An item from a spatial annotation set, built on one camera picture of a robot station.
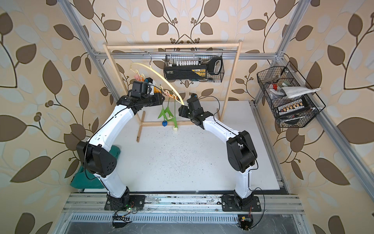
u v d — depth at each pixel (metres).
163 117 0.96
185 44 0.87
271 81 0.89
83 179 0.79
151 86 0.67
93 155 0.45
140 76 0.83
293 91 0.64
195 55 0.90
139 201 0.75
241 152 0.50
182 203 0.75
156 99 0.73
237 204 0.65
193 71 0.83
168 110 0.96
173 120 0.96
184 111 0.81
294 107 0.67
